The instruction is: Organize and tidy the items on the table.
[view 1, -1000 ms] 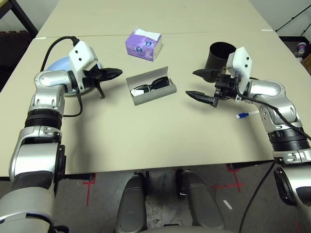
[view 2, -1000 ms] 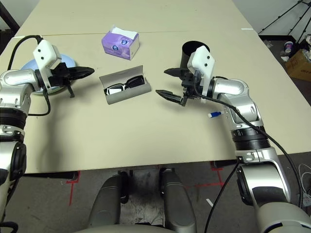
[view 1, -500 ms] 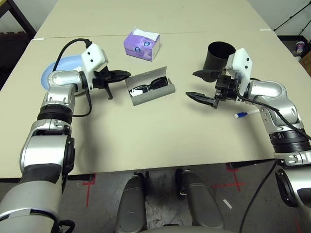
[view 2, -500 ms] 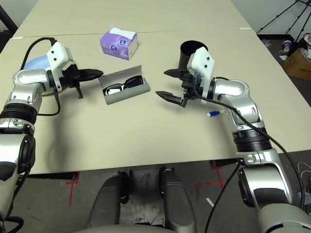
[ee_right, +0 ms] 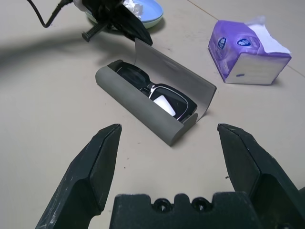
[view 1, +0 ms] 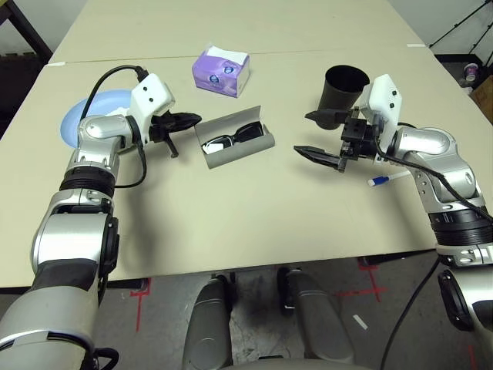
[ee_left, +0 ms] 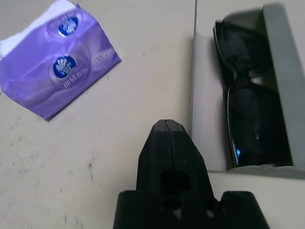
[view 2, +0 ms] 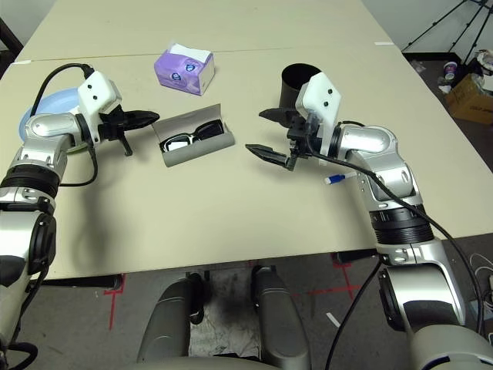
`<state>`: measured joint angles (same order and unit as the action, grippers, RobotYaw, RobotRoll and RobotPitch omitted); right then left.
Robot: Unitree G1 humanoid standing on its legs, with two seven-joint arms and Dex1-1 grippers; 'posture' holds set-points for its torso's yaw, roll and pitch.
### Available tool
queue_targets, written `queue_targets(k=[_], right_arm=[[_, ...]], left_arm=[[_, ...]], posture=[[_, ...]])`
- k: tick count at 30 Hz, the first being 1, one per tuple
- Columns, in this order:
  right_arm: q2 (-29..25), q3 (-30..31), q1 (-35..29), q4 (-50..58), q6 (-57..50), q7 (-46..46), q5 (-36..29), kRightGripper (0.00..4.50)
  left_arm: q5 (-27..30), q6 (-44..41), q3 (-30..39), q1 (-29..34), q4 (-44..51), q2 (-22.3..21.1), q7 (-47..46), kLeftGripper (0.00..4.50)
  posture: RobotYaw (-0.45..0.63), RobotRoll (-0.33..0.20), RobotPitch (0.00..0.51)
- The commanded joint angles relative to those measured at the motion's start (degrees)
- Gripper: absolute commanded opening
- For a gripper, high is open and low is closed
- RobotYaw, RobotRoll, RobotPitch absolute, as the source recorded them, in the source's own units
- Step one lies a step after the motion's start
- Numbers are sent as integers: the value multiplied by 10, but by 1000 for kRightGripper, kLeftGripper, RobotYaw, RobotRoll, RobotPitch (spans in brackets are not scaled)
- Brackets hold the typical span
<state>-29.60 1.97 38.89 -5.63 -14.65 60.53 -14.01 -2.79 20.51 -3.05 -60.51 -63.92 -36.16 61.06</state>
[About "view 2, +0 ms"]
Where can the crumpled white paper trash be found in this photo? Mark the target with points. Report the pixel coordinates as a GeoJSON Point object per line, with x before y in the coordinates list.
{"type": "Point", "coordinates": [485, 61]}

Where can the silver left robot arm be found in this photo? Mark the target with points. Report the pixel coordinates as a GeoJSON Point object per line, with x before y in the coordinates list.
{"type": "Point", "coordinates": [46, 127]}

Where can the white tape strip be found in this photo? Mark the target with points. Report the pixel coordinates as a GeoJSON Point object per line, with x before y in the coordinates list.
{"type": "Point", "coordinates": [384, 43]}
{"type": "Point", "coordinates": [24, 61]}

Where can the green plate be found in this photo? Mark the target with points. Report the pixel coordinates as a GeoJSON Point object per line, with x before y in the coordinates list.
{"type": "Point", "coordinates": [79, 148]}

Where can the blue-capped white marker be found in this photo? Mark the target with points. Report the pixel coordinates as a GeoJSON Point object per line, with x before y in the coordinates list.
{"type": "Point", "coordinates": [337, 179]}

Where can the purple tissue box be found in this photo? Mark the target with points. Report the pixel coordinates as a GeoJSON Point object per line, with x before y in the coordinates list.
{"type": "Point", "coordinates": [173, 69]}

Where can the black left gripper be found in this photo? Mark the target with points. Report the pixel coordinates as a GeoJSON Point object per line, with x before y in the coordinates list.
{"type": "Point", "coordinates": [111, 125]}

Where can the purple white cup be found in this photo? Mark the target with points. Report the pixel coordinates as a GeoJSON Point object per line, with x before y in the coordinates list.
{"type": "Point", "coordinates": [450, 71]}

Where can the cardboard box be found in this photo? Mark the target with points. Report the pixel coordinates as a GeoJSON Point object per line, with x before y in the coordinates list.
{"type": "Point", "coordinates": [473, 104]}

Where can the black table foot bar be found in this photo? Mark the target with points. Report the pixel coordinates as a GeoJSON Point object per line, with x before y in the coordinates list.
{"type": "Point", "coordinates": [358, 255]}
{"type": "Point", "coordinates": [96, 281]}

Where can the grey robot right leg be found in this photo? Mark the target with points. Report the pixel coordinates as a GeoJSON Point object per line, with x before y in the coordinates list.
{"type": "Point", "coordinates": [281, 320]}

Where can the black cup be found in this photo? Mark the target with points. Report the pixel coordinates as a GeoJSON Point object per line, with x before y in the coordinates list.
{"type": "Point", "coordinates": [292, 88]}

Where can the black-framed side table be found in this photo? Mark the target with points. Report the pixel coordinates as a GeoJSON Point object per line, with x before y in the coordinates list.
{"type": "Point", "coordinates": [7, 38]}

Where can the grey glasses case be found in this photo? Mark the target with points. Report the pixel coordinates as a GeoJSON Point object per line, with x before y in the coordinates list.
{"type": "Point", "coordinates": [208, 148]}

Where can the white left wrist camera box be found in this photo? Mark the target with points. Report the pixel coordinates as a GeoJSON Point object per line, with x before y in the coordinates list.
{"type": "Point", "coordinates": [96, 92]}

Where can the grey robot leg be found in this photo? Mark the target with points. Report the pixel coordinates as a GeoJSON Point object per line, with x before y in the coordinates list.
{"type": "Point", "coordinates": [281, 320]}
{"type": "Point", "coordinates": [169, 320]}

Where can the black sunglasses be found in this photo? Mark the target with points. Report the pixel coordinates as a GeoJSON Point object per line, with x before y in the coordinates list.
{"type": "Point", "coordinates": [210, 131]}

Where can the white floor tape piece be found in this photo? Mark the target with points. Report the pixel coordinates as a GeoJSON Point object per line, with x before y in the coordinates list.
{"type": "Point", "coordinates": [333, 320]}

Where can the blue plate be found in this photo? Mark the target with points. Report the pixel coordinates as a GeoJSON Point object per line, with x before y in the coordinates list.
{"type": "Point", "coordinates": [58, 102]}

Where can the black tripod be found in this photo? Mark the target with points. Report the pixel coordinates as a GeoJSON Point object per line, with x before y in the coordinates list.
{"type": "Point", "coordinates": [435, 25]}

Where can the grey robot left leg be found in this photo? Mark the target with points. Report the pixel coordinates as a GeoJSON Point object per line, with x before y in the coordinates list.
{"type": "Point", "coordinates": [169, 320]}

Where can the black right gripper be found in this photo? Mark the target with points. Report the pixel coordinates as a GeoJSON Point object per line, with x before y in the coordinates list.
{"type": "Point", "coordinates": [308, 140]}

